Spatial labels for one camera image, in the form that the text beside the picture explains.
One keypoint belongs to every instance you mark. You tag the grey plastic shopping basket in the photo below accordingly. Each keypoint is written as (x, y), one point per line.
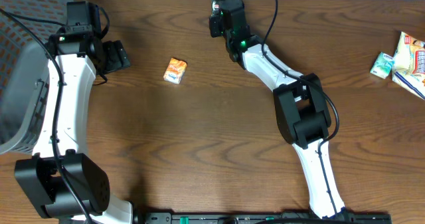
(24, 71)

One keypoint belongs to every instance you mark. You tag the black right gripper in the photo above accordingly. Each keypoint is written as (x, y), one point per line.
(212, 17)

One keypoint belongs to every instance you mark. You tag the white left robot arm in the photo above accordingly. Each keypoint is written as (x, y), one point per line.
(60, 180)

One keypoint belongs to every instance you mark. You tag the teal tissue pack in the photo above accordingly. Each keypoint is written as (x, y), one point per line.
(382, 66)

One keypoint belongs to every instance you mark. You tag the yellow snack bag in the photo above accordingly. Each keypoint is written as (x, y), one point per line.
(408, 68)

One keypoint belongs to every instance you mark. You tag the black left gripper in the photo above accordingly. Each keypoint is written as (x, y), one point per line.
(117, 56)

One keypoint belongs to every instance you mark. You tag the orange tissue pack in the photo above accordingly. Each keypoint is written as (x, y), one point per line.
(175, 71)

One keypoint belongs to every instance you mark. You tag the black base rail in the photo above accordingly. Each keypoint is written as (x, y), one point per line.
(345, 217)

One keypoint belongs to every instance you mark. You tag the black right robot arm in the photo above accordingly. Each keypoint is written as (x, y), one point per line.
(302, 114)

